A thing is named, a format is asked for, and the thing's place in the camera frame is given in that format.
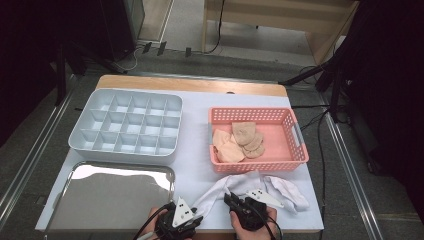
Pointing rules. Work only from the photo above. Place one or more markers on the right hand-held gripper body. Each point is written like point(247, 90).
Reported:
point(253, 213)

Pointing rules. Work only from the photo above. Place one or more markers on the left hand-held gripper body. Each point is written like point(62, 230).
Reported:
point(181, 213)

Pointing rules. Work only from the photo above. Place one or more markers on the white sock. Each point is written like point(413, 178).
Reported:
point(233, 185)
point(286, 193)

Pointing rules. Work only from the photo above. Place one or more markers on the pink perforated plastic basket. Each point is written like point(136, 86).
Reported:
point(276, 140)

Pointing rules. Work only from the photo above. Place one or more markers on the grey divided organizer box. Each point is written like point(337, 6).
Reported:
point(126, 113)

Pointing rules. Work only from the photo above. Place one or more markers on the person's right hand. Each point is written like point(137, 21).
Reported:
point(256, 235)

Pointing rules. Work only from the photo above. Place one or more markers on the person's left hand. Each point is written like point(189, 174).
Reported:
point(152, 220)

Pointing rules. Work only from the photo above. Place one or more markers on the shiny metal tray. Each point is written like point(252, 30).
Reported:
point(110, 200)

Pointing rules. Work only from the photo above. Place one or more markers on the black metal stand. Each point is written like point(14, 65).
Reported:
point(60, 73)
point(306, 74)

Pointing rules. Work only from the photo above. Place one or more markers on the dark curtain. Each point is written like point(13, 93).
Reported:
point(393, 100)
point(26, 66)

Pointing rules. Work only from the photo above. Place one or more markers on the light wooden cabinet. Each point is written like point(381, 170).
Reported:
point(266, 16)

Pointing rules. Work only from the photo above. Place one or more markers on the dark cabinet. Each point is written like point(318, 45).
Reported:
point(116, 26)

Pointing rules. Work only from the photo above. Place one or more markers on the metal floor rail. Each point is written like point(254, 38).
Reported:
point(30, 160)
point(349, 166)

